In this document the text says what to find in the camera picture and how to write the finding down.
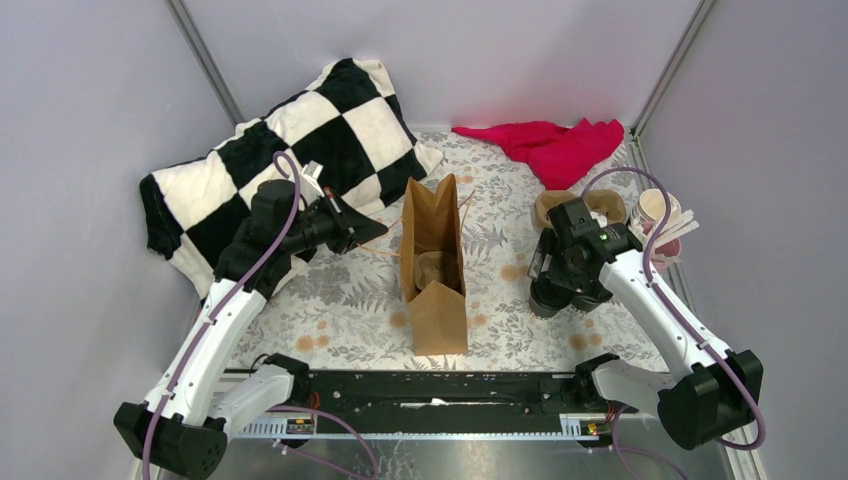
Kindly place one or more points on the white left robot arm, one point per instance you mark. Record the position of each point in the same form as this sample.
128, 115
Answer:
181, 426

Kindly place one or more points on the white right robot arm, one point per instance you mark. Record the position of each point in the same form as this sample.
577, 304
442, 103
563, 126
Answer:
708, 391

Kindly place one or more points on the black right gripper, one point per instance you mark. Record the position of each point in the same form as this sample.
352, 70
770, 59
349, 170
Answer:
549, 244

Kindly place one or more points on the pink straw holder cup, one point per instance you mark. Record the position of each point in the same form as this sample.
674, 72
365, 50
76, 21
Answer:
665, 253

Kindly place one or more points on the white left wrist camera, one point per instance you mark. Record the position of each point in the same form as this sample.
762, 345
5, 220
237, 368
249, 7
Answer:
311, 189

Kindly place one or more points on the brown paper bag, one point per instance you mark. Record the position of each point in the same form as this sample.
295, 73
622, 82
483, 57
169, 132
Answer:
431, 221

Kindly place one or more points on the red cloth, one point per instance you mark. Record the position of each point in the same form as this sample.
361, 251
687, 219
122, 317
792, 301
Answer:
558, 156

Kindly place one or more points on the black white checkered blanket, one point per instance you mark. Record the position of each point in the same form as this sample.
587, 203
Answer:
348, 120

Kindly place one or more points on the black paper coffee cup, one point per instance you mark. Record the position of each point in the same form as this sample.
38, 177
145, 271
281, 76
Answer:
588, 303

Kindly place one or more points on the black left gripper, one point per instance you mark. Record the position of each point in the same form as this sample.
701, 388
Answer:
352, 228

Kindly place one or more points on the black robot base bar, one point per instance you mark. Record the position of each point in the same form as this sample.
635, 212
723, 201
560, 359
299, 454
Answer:
446, 405

